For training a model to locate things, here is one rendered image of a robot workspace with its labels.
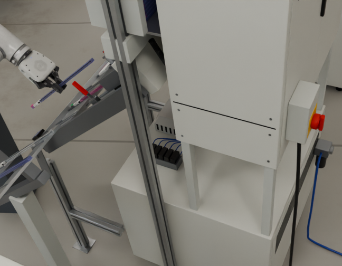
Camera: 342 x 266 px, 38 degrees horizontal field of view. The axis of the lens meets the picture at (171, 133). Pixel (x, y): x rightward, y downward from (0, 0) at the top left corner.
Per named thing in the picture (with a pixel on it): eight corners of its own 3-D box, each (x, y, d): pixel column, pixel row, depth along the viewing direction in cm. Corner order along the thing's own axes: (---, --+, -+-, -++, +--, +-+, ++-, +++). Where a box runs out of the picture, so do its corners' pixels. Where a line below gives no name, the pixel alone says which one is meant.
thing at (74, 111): (48, 145, 200) (42, 139, 199) (129, 47, 238) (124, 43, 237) (68, 132, 185) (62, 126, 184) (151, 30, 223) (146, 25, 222)
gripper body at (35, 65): (16, 60, 172) (42, 81, 174) (34, 43, 178) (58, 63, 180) (11, 70, 178) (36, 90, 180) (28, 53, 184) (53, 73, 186)
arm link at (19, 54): (12, 55, 172) (19, 60, 172) (27, 39, 177) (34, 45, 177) (7, 66, 179) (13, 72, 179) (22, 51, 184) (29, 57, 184)
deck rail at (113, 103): (48, 153, 200) (37, 143, 198) (51, 150, 201) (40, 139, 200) (145, 96, 145) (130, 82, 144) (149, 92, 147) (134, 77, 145)
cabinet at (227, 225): (134, 260, 239) (109, 182, 194) (196, 156, 279) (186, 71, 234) (265, 315, 215) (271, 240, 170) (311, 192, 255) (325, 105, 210)
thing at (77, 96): (51, 150, 201) (38, 138, 199) (132, 53, 239) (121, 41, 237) (53, 149, 200) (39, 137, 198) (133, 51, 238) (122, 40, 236)
